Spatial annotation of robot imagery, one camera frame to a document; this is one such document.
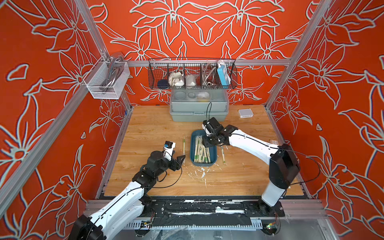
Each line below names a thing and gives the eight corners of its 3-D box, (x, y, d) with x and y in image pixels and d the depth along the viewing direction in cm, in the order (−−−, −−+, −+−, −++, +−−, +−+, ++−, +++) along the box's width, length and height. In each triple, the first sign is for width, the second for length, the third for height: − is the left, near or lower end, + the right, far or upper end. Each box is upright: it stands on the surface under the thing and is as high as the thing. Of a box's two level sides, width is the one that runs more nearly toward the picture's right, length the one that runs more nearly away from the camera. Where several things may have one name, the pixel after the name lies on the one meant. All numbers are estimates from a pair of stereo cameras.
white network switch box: (240, 117, 115) (241, 115, 113) (238, 110, 120) (239, 108, 118) (252, 117, 115) (254, 115, 113) (250, 110, 120) (251, 108, 118)
